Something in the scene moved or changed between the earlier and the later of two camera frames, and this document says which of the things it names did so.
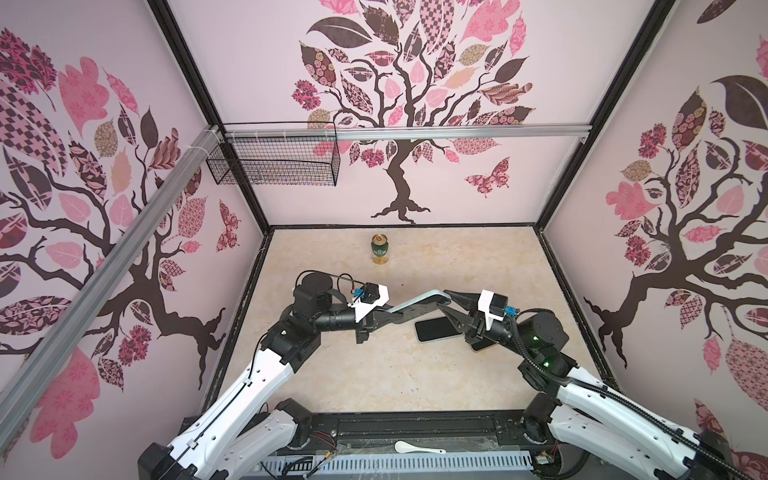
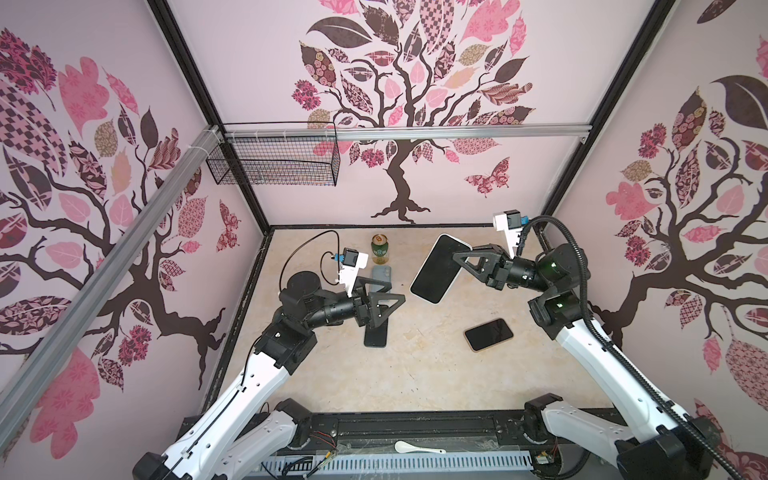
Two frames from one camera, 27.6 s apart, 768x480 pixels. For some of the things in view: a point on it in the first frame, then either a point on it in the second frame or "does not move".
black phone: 416,310 to 376,337
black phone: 435,328 to 440,269
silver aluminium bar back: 526,132 does not move
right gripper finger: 460,320 to 486,265
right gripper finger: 468,301 to 493,246
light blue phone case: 429,295 to 381,273
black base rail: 470,430 does not move
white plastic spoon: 403,447 does not move
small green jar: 380,246 does not move
